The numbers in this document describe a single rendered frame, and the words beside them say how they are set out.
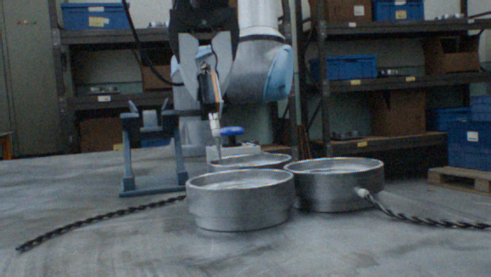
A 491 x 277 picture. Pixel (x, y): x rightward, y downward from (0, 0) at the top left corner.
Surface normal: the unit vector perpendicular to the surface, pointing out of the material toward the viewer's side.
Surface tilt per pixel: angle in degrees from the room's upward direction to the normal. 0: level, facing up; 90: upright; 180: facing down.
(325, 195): 90
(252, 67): 79
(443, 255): 0
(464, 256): 0
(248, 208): 90
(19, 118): 90
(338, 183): 90
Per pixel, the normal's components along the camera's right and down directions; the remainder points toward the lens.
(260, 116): 0.25, 0.07
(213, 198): -0.44, 0.11
